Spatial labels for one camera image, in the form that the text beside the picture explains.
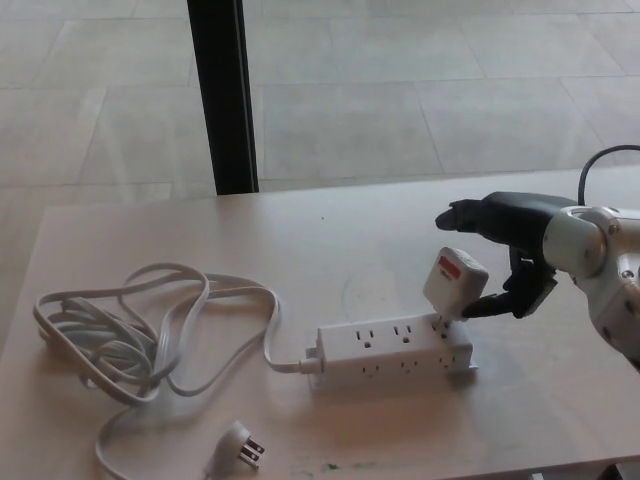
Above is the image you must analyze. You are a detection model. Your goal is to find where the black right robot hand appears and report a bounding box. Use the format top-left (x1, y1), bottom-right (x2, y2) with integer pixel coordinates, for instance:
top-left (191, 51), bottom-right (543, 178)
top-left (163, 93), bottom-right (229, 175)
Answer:
top-left (434, 191), bottom-right (576, 321)

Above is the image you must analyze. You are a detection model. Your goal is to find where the white cube charger adapter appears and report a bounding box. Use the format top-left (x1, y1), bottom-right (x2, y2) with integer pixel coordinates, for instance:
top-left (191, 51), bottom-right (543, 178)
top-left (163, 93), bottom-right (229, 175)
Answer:
top-left (421, 245), bottom-right (490, 331)

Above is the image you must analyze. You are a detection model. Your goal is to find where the white angled three-prong plug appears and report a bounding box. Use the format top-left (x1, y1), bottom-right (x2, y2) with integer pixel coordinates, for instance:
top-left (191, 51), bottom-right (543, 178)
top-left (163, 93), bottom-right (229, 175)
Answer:
top-left (203, 420), bottom-right (265, 476)

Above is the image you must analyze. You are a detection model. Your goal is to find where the white six-outlet power strip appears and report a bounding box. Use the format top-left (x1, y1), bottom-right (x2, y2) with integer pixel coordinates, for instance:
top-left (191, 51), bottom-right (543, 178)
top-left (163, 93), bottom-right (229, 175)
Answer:
top-left (299, 313), bottom-right (480, 396)

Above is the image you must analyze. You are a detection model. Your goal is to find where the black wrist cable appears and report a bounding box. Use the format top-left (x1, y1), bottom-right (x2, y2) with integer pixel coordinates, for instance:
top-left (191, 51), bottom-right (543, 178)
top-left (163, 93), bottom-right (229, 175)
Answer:
top-left (577, 144), bottom-right (640, 207)

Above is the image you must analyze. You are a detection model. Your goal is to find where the black vertical window post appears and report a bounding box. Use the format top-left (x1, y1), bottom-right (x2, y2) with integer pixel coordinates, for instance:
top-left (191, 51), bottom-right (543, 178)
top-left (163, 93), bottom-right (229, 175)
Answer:
top-left (186, 0), bottom-right (260, 196)

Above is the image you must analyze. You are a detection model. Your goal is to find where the white flat power cord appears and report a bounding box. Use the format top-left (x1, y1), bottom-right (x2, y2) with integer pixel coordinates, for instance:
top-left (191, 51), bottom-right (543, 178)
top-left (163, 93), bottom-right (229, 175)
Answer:
top-left (32, 262), bottom-right (321, 480)

